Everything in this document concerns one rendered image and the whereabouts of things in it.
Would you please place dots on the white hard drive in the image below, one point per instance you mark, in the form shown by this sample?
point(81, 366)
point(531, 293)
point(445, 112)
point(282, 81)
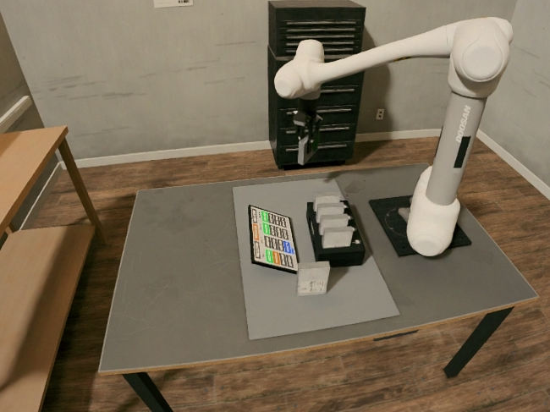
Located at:
point(303, 157)

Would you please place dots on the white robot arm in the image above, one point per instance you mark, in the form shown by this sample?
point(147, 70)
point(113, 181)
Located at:
point(480, 56)

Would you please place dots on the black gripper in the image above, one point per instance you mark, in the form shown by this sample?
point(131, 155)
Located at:
point(309, 106)

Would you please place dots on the grey flat mat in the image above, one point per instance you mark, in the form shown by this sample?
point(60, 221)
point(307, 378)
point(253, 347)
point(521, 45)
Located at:
point(354, 293)

